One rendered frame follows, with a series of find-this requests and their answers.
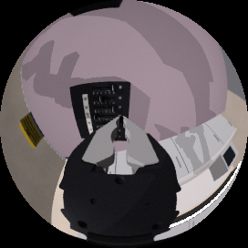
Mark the black lighting desk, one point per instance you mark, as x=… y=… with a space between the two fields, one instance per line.
x=92 y=104

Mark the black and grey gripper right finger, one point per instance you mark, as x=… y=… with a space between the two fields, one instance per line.
x=144 y=151

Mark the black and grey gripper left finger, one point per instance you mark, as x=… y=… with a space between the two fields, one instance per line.
x=97 y=149

